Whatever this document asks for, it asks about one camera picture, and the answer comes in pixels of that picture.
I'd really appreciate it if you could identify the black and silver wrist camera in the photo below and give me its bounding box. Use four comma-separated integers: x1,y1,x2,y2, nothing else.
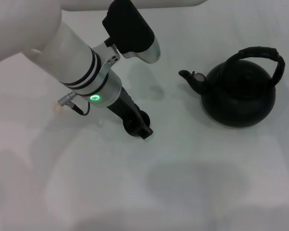
102,0,162,64

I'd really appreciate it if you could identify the black round teapot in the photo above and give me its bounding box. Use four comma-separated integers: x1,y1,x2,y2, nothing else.
178,46,286,128

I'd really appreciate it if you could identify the black cable with silver plug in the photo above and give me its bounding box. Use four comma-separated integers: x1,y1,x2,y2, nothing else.
57,92,91,116

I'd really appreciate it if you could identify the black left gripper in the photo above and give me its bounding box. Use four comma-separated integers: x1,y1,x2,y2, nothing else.
106,87,155,141

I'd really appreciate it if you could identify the small black teacup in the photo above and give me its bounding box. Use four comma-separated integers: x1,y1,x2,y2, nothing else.
123,110,152,138

